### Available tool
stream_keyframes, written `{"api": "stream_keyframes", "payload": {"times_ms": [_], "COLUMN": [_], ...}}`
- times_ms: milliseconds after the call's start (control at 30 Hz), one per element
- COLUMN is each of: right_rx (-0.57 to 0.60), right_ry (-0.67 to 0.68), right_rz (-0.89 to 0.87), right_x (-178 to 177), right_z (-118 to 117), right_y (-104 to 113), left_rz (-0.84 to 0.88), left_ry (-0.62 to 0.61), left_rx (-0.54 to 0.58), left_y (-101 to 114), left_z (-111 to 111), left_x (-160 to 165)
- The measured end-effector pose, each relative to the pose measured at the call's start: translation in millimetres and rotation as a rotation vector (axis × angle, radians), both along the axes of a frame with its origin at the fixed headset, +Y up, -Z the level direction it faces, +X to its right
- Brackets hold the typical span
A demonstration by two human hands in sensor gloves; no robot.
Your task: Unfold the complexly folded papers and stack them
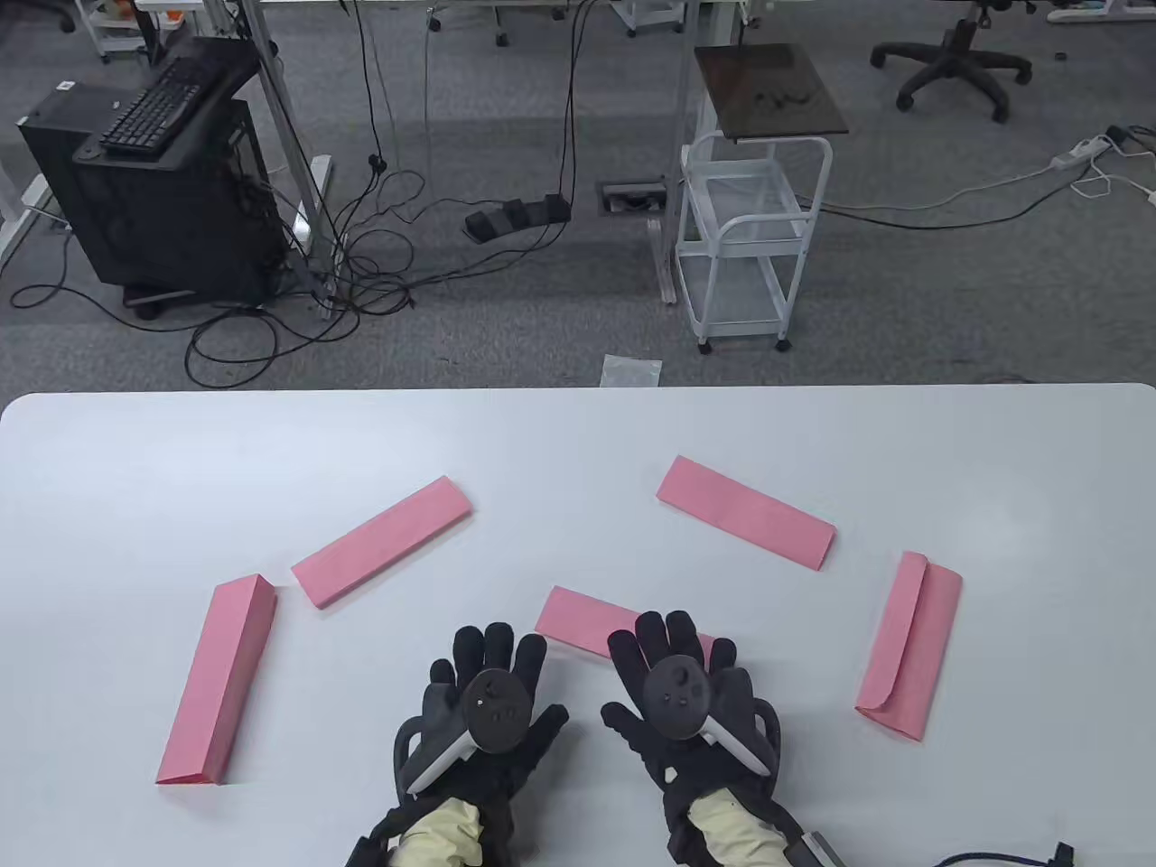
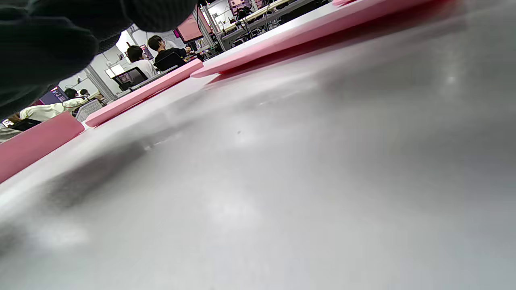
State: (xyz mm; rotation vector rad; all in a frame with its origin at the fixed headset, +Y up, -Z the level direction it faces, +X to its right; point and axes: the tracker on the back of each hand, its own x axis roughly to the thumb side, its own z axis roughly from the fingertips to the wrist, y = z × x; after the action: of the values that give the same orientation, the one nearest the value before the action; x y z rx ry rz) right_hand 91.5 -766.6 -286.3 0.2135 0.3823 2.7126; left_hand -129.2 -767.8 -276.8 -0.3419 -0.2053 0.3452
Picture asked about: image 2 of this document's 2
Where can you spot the dark monitor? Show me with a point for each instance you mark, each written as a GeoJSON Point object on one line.
{"type": "Point", "coordinates": [54, 96]}

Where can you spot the person's right hand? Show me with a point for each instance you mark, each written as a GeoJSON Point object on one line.
{"type": "Point", "coordinates": [40, 40]}

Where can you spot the monitor with pink screen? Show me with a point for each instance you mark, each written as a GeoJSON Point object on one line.
{"type": "Point", "coordinates": [189, 28]}

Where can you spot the black office chair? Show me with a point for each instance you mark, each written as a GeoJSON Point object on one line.
{"type": "Point", "coordinates": [169, 63]}

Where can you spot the grey mesh office chair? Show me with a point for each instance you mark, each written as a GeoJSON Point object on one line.
{"type": "Point", "coordinates": [88, 109]}

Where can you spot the grey workbench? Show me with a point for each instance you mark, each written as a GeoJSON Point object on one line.
{"type": "Point", "coordinates": [262, 16]}

